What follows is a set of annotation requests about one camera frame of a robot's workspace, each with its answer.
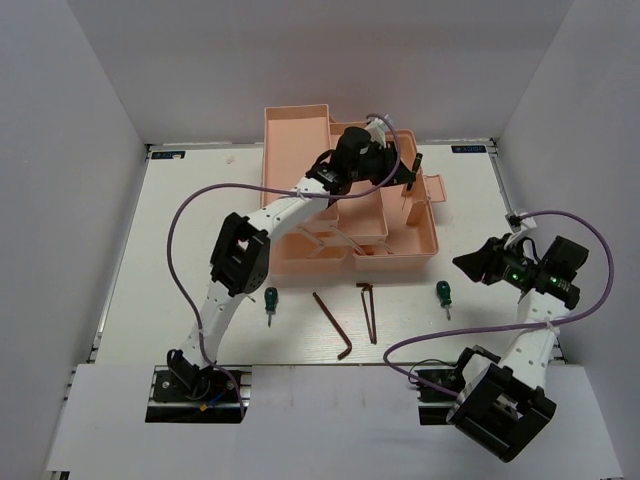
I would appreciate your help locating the long brown hex key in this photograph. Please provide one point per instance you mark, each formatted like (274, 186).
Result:
(337, 327)

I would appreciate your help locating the green stubby screwdriver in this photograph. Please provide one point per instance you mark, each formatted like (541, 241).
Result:
(443, 292)
(271, 298)

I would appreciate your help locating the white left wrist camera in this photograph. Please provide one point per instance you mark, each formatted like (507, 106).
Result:
(378, 128)

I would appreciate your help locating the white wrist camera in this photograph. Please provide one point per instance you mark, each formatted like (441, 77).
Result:
(378, 128)
(521, 224)

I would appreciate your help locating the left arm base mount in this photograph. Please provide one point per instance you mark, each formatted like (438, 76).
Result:
(214, 401)

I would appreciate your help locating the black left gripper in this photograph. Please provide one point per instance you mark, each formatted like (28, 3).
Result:
(387, 152)

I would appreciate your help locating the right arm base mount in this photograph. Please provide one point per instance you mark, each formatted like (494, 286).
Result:
(438, 384)

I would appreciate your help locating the pink plastic toolbox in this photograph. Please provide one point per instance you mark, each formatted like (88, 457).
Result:
(391, 229)

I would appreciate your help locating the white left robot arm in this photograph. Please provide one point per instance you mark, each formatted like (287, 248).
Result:
(239, 262)

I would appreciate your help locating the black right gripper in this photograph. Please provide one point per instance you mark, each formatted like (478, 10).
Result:
(487, 259)

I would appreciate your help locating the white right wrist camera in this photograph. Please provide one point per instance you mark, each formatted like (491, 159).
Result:
(521, 224)

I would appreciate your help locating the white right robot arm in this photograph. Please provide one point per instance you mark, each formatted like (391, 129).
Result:
(504, 407)

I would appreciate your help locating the black green slim screwdriver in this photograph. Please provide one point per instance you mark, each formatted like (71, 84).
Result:
(414, 170)

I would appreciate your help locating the thick brown hex key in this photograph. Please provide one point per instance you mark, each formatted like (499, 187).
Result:
(367, 300)

